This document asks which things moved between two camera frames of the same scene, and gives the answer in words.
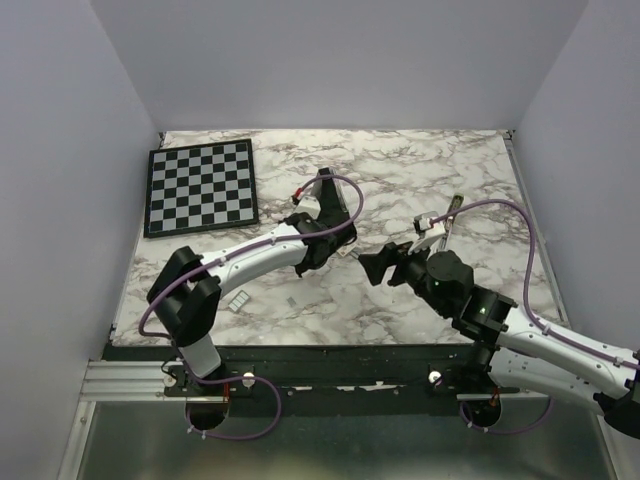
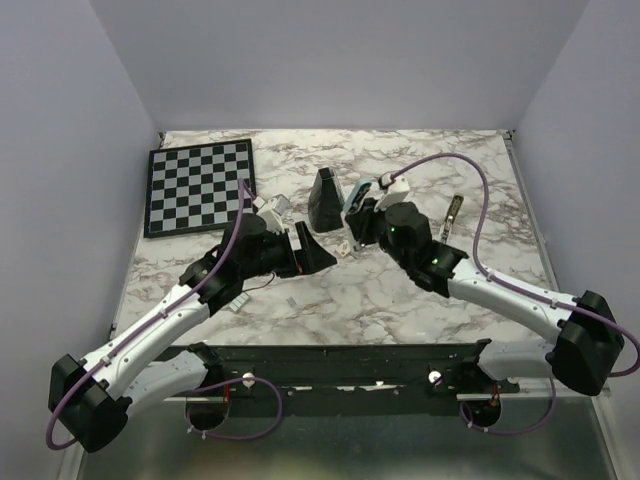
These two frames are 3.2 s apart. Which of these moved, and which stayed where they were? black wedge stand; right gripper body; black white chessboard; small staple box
Moved: right gripper body
Stayed: small staple box; black white chessboard; black wedge stand
